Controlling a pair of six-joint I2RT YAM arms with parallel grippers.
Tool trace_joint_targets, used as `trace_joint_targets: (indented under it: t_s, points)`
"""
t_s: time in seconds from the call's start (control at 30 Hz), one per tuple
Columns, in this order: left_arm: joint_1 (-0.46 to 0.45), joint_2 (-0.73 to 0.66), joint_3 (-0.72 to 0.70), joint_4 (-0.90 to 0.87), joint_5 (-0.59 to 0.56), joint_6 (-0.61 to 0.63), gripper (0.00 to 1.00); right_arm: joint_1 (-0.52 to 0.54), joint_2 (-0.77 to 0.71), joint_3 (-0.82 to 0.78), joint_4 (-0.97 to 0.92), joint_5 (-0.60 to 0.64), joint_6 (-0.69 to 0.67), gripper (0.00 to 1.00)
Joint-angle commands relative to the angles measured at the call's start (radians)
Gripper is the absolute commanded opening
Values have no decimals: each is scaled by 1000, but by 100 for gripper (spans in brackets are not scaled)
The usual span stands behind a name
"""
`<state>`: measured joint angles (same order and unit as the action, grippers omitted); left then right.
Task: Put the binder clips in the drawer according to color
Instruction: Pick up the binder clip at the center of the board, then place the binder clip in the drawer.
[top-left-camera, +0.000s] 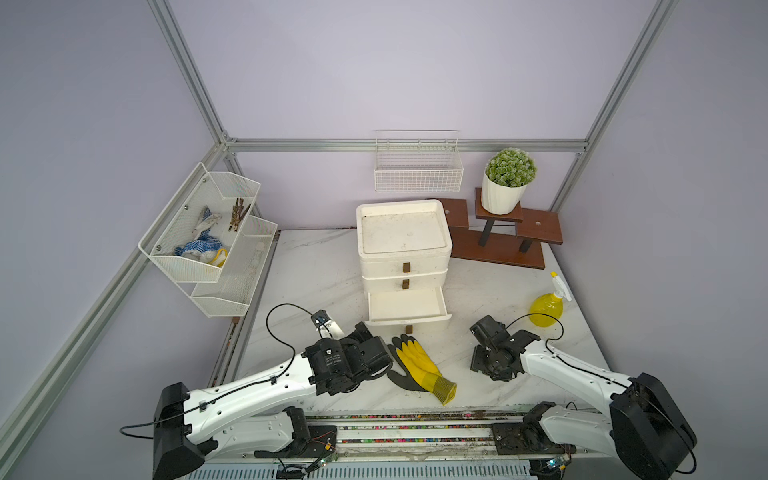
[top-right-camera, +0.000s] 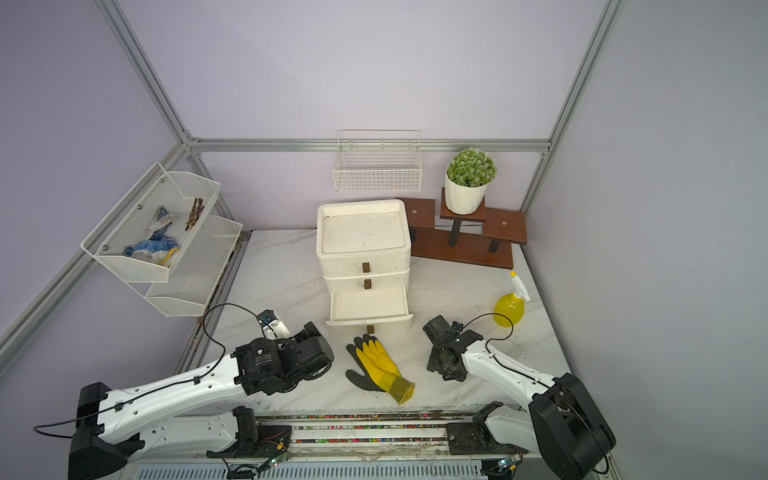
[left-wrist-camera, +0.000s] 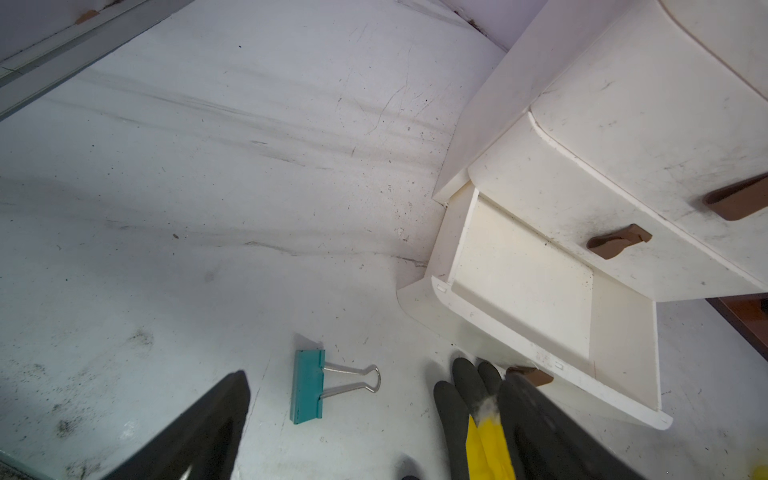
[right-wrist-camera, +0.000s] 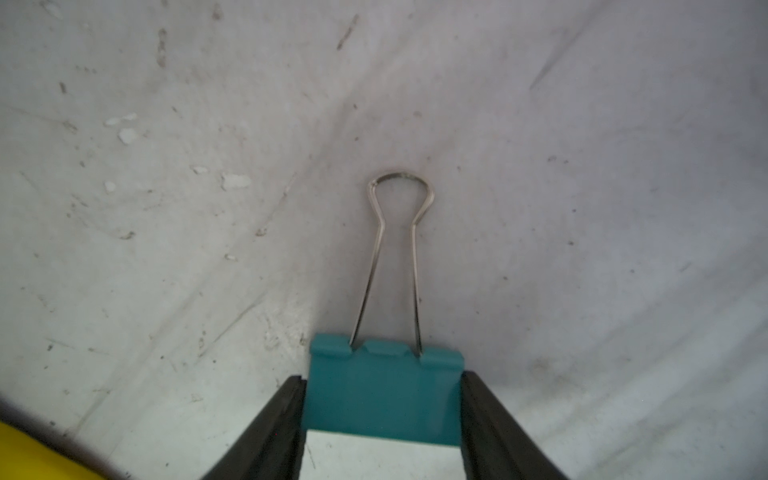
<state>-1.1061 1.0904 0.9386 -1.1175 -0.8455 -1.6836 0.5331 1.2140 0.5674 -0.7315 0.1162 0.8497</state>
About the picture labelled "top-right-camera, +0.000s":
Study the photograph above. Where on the yellow spray bottle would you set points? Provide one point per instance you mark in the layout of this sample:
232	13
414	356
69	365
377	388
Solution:
510	308

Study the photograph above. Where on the brown wooden clothespins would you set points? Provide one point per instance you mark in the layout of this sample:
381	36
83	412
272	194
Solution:
195	213

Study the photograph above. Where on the white mesh lower bin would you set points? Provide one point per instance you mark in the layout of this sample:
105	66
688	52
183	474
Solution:
191	286

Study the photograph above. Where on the white wire wall basket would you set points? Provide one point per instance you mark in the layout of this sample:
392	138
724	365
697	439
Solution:
378	161

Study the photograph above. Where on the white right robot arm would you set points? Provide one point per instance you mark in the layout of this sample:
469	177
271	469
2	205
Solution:
554	417

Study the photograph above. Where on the brown wooden step shelf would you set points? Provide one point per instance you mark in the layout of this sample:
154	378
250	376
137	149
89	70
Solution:
484	237

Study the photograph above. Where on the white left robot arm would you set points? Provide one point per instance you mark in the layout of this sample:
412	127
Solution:
115	425

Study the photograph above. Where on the white plastic drawer cabinet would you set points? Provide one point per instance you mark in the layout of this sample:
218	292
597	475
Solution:
364	252

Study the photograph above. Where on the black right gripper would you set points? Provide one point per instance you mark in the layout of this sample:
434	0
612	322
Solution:
434	363

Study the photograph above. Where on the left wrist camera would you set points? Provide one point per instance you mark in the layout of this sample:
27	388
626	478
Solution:
273	327

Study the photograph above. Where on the white mesh upper bin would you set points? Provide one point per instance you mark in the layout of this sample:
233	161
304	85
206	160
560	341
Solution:
143	237

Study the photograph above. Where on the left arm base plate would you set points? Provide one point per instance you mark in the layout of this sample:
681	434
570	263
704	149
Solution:
252	439

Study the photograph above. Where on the green plant in white pot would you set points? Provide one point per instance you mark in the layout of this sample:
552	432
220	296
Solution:
468	176

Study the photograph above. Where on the blue white cloth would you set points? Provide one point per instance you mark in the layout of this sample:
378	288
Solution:
157	247

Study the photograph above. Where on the white mesh bin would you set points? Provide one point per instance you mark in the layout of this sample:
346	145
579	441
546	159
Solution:
191	286
143	237

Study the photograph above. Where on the yellow black work glove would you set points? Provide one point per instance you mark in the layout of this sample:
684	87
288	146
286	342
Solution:
379	373

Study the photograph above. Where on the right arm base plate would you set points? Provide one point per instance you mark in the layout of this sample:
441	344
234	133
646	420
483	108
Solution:
474	437

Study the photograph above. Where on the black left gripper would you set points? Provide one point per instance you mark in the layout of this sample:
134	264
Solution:
312	329

